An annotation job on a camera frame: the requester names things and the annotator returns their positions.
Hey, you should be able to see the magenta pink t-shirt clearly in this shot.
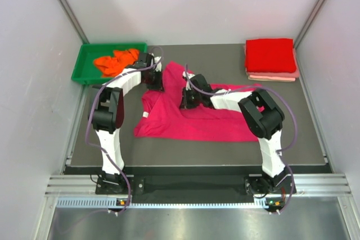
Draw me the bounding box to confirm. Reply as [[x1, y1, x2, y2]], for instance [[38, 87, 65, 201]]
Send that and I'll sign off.
[[133, 61, 258, 142]]

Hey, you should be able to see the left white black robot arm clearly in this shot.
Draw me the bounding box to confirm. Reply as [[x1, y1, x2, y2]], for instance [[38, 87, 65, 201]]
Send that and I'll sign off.
[[85, 52, 163, 195]]

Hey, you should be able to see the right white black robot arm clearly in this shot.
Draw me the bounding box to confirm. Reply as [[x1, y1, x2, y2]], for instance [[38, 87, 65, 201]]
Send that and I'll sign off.
[[180, 71, 297, 198]]

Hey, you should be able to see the orange t-shirt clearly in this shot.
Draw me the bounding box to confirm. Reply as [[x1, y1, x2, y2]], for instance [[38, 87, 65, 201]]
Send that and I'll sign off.
[[93, 48, 140, 78]]

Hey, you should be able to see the green plastic bin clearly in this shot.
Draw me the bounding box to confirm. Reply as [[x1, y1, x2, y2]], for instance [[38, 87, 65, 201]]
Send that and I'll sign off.
[[71, 42, 147, 85]]

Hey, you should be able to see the folded peach t-shirt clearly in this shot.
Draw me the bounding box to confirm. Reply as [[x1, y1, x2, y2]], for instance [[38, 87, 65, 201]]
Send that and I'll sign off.
[[247, 75, 297, 82]]

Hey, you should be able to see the folded red t-shirt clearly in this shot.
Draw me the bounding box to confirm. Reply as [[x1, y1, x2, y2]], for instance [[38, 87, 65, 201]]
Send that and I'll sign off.
[[245, 38, 296, 73]]

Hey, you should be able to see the folded pink t-shirt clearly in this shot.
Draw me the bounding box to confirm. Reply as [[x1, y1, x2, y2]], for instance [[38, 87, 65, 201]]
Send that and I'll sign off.
[[245, 49, 300, 79]]

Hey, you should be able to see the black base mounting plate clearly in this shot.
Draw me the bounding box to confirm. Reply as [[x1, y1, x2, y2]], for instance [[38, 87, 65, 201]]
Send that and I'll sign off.
[[96, 166, 294, 202]]

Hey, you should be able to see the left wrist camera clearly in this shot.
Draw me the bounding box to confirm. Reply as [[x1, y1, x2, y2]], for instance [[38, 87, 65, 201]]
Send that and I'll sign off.
[[153, 56, 163, 72]]

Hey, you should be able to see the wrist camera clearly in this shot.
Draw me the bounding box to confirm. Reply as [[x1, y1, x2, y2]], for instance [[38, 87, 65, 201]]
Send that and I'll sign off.
[[153, 56, 163, 72], [182, 71, 195, 81]]

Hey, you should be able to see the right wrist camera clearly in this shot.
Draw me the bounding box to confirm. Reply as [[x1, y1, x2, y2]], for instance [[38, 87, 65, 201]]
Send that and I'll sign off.
[[182, 71, 195, 81]]

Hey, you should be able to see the slotted grey cable duct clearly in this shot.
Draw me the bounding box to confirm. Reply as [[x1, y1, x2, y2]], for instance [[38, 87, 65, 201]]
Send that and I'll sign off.
[[56, 197, 269, 210]]

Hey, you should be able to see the aluminium frame rail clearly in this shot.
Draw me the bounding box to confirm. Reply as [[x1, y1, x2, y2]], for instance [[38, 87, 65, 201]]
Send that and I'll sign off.
[[45, 175, 97, 196]]

